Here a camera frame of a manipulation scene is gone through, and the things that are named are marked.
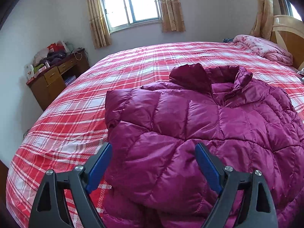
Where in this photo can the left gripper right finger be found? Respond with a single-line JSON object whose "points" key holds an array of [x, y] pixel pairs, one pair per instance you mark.
{"points": [[256, 209]]}

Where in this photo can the magenta quilted down jacket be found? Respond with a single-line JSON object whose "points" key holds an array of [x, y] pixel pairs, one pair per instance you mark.
{"points": [[248, 124]]}

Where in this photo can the red plaid bed cover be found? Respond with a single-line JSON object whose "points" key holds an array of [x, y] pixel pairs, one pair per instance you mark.
{"points": [[73, 127]]}

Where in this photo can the brown wooden desk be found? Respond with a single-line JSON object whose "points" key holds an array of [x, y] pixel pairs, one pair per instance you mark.
{"points": [[48, 84]]}

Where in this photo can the striped grey pillow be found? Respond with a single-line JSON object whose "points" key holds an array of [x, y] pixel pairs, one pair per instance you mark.
{"points": [[301, 72]]}

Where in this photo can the clutter pile on desk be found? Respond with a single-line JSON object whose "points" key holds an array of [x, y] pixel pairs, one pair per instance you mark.
{"points": [[47, 57]]}

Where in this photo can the pink floral folded blanket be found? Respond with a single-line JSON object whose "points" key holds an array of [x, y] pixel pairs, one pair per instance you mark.
{"points": [[265, 49]]}

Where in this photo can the left beige curtain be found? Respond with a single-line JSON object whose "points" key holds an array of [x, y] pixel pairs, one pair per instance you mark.
{"points": [[98, 25]]}

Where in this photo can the wooden sunburst headboard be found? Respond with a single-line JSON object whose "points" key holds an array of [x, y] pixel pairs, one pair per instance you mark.
{"points": [[287, 32]]}

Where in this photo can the beige curtain by headboard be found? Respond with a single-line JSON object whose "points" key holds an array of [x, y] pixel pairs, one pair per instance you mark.
{"points": [[264, 20]]}

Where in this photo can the side window by headboard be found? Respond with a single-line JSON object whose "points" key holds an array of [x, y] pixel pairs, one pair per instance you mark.
{"points": [[287, 8]]}

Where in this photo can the right beige curtain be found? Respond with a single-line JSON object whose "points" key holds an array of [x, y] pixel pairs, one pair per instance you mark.
{"points": [[172, 17]]}

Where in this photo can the far window with frame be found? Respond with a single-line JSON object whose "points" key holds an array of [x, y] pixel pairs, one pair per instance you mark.
{"points": [[123, 14]]}

